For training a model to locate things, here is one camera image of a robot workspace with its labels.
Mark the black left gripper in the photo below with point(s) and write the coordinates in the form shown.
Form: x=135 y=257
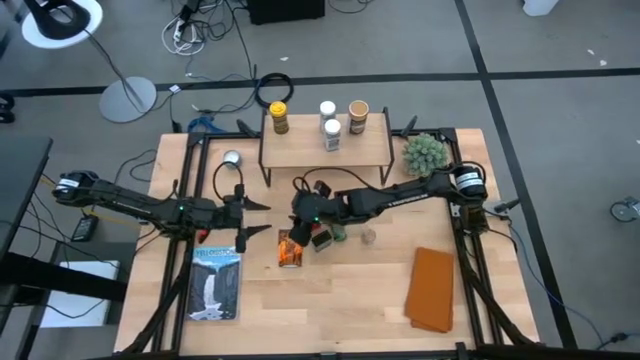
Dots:
x=240 y=217

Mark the orange folded cloth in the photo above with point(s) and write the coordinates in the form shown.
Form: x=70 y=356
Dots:
x=430 y=290

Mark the yellow lid spice jar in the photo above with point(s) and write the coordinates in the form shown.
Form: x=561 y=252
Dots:
x=279 y=117

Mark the white floor object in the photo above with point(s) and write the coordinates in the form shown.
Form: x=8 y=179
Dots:
x=540 y=6

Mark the orange taco seasoning mix packet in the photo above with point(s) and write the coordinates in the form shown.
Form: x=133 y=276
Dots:
x=291 y=252

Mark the black floor lamp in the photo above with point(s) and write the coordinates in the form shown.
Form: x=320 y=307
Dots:
x=127 y=100

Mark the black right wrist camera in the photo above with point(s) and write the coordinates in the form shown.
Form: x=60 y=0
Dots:
x=322 y=190

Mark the green black pepper tin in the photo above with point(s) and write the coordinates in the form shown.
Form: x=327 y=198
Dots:
x=323 y=241

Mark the black floor cabinet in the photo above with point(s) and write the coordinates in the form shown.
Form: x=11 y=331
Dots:
x=285 y=10

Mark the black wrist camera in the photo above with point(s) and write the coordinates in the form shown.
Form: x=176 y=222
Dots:
x=322 y=190
x=225 y=212

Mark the Yellowstone waterfall book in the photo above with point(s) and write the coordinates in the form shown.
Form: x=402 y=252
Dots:
x=215 y=285

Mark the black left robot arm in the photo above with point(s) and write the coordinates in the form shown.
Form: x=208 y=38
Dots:
x=125 y=202

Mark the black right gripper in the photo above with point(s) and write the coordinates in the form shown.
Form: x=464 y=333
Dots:
x=325 y=210

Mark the wooden shelf black metal frame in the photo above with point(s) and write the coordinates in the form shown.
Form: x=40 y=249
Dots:
x=300 y=150

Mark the white floor box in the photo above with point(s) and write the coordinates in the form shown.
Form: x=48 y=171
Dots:
x=75 y=310

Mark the black floor plug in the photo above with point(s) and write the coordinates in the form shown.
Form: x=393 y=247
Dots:
x=617 y=337

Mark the everything bagel seasoning jar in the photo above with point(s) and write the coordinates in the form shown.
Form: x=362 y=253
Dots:
x=328 y=109
x=332 y=135

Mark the round silver tin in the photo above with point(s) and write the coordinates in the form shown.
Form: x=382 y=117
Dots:
x=232 y=159

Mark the green potted succulent plant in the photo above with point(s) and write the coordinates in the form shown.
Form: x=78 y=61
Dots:
x=425 y=155

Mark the black power adapter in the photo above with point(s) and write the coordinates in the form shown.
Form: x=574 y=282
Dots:
x=85 y=228

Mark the grey caster wheel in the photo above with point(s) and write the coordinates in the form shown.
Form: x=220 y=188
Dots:
x=622 y=211

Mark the black chair wheels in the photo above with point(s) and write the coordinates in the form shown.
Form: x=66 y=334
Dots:
x=6 y=107

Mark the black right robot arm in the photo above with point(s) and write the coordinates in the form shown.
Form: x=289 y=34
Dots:
x=400 y=192

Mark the tan lid spice jar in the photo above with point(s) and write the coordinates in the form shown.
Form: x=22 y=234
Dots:
x=358 y=117

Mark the black side desk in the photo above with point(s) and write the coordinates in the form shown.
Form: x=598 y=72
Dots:
x=20 y=190

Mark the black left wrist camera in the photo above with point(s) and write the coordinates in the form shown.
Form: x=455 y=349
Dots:
x=225 y=212

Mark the green label spice jar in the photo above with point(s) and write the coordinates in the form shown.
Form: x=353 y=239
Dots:
x=340 y=234

